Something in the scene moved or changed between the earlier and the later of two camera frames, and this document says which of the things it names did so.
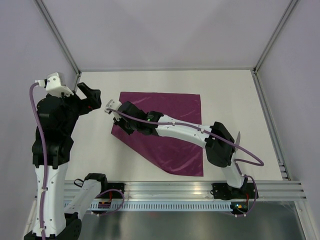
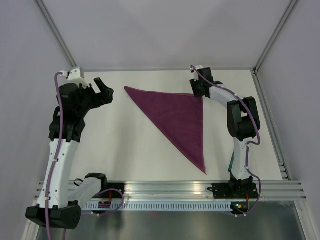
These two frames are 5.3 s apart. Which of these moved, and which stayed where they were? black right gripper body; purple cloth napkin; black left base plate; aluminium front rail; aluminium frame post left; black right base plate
Moved: purple cloth napkin; black right gripper body
Stayed: black right base plate; aluminium frame post left; black left base plate; aluminium front rail
